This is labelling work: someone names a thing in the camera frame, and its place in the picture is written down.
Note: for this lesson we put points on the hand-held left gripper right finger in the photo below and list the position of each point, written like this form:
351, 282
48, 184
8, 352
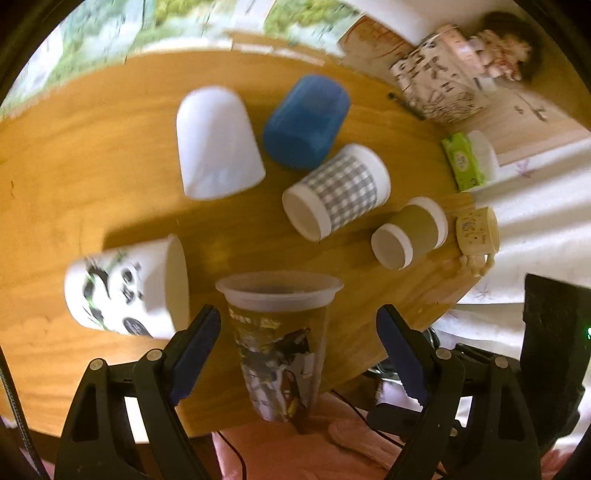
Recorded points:
401, 355

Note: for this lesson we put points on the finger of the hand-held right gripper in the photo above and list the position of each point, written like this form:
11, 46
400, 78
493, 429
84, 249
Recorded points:
392, 417

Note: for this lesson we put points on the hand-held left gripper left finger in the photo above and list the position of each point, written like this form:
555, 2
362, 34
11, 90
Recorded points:
196, 350

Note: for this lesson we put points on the clear printed plastic cup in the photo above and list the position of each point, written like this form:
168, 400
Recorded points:
277, 350

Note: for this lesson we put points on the white panda print cup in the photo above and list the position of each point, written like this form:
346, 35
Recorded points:
124, 290

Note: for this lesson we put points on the olive sleeved white cup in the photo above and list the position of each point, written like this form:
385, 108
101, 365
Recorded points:
413, 233

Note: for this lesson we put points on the grey checked paper cup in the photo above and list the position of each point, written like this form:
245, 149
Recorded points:
339, 189

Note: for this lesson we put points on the plain white cup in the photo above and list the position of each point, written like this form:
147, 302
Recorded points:
214, 143

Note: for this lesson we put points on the blue plastic cup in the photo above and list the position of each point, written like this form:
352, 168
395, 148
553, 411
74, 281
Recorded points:
304, 122

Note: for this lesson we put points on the pink cloth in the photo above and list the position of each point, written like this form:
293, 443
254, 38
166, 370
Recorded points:
286, 454

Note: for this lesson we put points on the white flower print sheet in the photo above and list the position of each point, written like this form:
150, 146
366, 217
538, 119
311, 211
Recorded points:
535, 221

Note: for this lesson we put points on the small cream figure mug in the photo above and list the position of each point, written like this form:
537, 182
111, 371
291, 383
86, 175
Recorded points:
478, 230

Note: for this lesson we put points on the green tissue packet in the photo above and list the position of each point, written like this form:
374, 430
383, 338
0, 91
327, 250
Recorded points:
464, 161

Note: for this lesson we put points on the black and white patterned box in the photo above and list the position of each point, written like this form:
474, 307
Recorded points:
436, 78

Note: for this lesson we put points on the dark haired doll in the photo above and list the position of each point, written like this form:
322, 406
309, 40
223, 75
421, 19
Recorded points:
505, 48

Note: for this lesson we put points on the green landscape printed cloth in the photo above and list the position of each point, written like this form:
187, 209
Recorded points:
92, 37

